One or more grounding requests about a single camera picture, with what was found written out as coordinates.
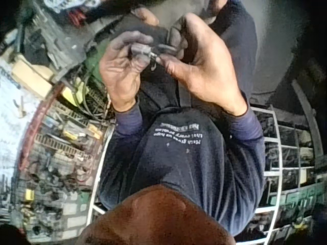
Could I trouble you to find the small metal clamp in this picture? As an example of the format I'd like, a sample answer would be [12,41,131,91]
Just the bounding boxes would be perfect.
[148,50,158,71]

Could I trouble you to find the person's left hand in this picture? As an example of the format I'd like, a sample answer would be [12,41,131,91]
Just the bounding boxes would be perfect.
[99,30,155,112]

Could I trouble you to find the person's legs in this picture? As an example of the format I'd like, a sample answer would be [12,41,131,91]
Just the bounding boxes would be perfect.
[110,0,259,113]

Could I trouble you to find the white metal shelf rack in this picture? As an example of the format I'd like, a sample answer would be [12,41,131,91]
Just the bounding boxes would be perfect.
[235,104,327,245]

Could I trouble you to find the grey machine housing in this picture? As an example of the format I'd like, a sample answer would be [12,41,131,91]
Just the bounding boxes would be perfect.
[15,2,121,77]

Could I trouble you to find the bundle of black cables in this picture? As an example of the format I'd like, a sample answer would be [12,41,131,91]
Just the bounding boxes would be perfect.
[74,63,115,123]

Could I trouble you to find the person's right hand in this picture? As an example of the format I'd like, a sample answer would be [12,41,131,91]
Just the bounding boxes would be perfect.
[155,12,249,116]

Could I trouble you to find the green metal part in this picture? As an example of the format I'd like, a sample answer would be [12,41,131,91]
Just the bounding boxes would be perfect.
[81,43,113,87]

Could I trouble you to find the wooden block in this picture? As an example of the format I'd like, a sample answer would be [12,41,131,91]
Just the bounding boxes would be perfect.
[10,55,56,99]

